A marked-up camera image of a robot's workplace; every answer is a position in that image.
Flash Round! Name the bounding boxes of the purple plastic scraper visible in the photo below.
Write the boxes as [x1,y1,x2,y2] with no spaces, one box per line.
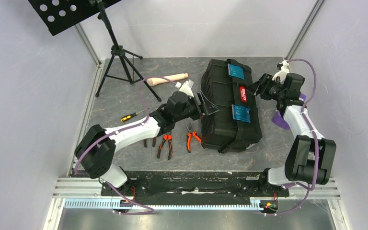
[272,106,308,131]

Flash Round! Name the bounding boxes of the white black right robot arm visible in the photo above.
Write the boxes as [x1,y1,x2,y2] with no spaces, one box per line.
[201,72,336,196]

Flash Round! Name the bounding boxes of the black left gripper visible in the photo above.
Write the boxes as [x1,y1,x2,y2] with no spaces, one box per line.
[174,92,220,123]

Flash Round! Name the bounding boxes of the orange cutting pliers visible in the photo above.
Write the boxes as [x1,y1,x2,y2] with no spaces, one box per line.
[185,123,202,153]

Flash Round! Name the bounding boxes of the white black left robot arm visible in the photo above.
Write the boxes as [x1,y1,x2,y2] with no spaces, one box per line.
[74,91,219,196]

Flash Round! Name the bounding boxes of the black tripod music stand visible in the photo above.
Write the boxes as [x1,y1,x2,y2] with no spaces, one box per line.
[29,0,144,97]

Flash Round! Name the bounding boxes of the beige wooden handle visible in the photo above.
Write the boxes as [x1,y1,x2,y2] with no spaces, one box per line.
[146,73,189,86]

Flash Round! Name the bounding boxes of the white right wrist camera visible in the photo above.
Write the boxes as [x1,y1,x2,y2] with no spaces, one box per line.
[272,59,290,83]

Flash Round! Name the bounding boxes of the yellow black screwdriver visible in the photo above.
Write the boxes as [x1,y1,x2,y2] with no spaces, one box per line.
[120,109,145,122]

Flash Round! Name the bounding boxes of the black plastic toolbox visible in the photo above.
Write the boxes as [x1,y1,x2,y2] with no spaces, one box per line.
[201,59,263,153]

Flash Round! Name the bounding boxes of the orange black combination pliers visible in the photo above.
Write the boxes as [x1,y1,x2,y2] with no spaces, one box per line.
[156,134,174,161]

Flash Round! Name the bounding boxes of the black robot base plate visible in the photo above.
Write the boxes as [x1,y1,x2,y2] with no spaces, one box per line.
[119,171,289,205]

